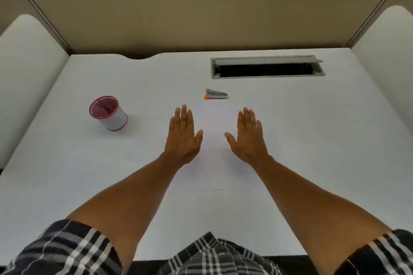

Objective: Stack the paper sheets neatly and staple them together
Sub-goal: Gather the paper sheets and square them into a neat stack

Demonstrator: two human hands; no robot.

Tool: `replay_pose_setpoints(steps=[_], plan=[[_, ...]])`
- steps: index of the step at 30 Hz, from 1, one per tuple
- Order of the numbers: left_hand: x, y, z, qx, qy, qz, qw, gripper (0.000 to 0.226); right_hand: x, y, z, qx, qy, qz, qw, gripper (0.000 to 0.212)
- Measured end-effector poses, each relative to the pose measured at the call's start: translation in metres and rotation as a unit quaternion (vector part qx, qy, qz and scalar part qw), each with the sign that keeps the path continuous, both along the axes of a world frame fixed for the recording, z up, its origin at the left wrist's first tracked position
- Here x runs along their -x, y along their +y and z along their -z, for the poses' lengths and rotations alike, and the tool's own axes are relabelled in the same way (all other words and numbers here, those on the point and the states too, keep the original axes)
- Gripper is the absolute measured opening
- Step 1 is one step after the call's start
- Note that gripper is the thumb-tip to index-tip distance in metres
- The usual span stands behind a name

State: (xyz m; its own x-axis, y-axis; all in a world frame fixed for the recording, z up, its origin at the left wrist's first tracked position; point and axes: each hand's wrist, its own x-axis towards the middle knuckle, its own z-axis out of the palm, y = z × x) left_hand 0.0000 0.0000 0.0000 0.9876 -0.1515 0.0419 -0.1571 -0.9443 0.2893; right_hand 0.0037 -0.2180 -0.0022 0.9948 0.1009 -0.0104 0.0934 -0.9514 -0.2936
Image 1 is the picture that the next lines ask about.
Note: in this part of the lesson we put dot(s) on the person's right hand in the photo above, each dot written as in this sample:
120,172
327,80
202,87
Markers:
250,142

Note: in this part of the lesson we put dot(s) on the person's left hand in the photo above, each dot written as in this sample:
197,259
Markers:
180,142

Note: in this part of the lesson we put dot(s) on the white paper sheets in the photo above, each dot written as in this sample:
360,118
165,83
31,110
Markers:
213,171

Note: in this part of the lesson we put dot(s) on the orange and grey stapler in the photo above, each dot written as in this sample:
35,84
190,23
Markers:
215,94

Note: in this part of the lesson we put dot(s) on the person's left forearm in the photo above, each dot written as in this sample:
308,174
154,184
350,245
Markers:
129,207

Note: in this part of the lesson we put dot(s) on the person's right forearm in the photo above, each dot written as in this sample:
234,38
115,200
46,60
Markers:
316,216

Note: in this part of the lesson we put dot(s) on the white desk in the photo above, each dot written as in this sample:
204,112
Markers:
322,155

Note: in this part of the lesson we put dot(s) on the white pen cup red rim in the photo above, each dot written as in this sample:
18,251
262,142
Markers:
113,118

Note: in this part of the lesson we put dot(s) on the beige partition panel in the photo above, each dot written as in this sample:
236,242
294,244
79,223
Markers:
193,17

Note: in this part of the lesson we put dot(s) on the black white plaid shirt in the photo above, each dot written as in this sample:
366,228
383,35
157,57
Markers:
64,252

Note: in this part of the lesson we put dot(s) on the white side divider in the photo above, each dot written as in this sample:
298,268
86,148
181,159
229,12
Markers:
29,84
390,59

